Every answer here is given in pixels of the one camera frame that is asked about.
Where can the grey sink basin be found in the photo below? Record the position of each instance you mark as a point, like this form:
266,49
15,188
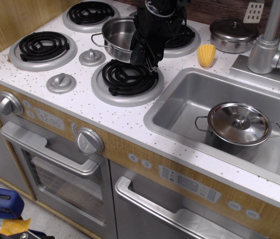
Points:
194,93

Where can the small steel pan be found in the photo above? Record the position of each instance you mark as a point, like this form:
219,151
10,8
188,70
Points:
117,33

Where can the white slotted spatula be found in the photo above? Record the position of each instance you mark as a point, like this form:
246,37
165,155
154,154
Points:
254,11

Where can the back left stove burner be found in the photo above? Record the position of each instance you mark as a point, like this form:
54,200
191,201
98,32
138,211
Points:
88,16

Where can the back right stove burner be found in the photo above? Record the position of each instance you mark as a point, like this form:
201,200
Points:
184,43

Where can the left oven dial knob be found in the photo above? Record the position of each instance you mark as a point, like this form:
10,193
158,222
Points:
9,104

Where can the front right stove burner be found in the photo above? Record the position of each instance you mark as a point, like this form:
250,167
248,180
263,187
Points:
124,85

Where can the right oven dial knob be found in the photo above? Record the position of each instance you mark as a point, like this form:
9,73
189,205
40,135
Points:
88,141

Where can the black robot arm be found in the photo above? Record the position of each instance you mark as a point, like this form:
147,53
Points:
156,22

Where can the stove burner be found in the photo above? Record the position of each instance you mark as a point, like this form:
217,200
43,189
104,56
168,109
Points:
42,51
88,16
124,85
184,43

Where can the oven door with handle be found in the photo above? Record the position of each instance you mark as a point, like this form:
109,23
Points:
75,185

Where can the yellow toy corn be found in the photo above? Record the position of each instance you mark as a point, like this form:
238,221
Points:
206,54

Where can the front left stove burner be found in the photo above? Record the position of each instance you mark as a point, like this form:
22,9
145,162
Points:
42,51

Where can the silver stovetop knob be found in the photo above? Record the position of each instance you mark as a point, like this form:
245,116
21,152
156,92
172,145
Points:
61,83
92,58

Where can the silver stovetop knob middle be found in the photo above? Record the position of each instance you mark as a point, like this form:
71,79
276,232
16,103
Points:
92,58

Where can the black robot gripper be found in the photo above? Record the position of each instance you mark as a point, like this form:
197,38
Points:
155,26

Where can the oven dial knob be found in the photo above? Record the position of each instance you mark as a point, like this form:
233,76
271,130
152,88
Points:
9,104
88,141

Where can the silver stovetop knob front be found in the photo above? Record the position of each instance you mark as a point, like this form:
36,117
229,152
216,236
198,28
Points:
61,83

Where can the lidded steel pan on counter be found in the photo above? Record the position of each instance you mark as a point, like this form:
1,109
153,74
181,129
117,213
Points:
232,35

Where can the blue clamp tool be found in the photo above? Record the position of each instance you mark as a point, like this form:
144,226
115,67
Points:
11,204

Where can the dishwasher door with handle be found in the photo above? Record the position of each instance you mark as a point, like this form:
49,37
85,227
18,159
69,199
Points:
147,210

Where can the lidded steel pot in sink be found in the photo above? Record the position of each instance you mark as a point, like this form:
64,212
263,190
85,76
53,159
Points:
238,129

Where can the silver toy faucet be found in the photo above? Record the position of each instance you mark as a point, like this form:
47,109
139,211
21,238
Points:
263,64

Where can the yellow tape piece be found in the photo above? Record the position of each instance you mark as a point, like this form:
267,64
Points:
14,226

